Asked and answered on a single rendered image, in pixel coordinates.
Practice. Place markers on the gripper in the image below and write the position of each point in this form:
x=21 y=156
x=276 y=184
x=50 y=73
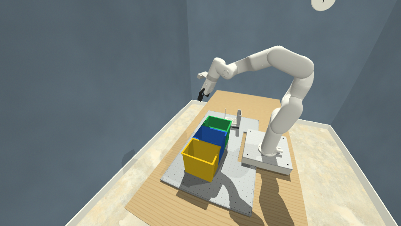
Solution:
x=207 y=88

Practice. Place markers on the blue open-top bin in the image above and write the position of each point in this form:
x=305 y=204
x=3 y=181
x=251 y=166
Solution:
x=213 y=136

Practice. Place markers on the yellow bin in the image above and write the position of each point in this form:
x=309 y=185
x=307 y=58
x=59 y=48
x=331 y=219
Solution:
x=201 y=159

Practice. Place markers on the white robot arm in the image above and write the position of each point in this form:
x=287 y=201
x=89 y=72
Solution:
x=282 y=119

